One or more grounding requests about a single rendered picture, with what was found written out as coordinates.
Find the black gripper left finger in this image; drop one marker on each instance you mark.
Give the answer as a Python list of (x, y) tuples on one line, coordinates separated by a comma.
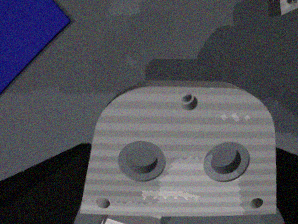
[(47, 193)]

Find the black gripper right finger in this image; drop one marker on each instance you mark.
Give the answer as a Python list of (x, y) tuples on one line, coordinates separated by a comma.
[(287, 185)]

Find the dark blue flat rectangular plate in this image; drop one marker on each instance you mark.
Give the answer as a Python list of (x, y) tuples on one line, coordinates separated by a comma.
[(26, 28)]

